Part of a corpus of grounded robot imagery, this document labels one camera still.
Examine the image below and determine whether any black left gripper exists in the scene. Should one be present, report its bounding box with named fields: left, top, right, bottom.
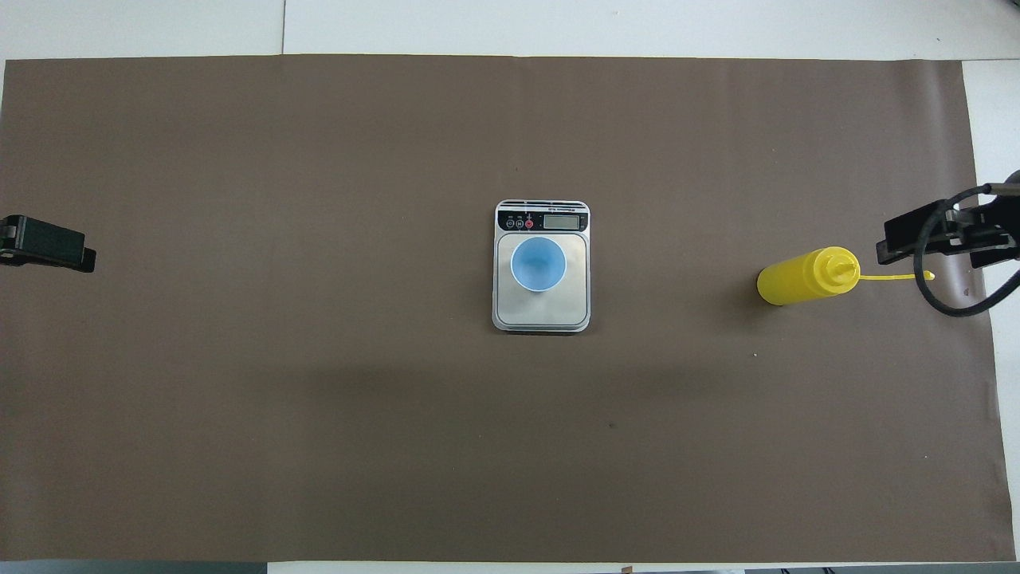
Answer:
left=0, top=214, right=98, bottom=273

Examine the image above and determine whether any yellow squeeze bottle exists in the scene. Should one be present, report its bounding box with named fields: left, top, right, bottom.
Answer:
left=756, top=246, right=936, bottom=307

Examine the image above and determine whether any silver digital kitchen scale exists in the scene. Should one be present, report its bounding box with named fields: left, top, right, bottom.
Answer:
left=492, top=199, right=592, bottom=333

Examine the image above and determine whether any light blue cup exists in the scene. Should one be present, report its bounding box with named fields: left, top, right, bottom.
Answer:
left=510, top=236, right=568, bottom=293

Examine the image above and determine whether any brown table mat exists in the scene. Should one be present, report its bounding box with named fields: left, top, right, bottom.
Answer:
left=0, top=54, right=1006, bottom=563

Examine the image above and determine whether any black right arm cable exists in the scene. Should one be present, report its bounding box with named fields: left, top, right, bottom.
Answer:
left=914, top=183, right=1020, bottom=318

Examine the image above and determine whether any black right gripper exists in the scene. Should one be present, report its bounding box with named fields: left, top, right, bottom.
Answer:
left=876, top=195, right=1020, bottom=269

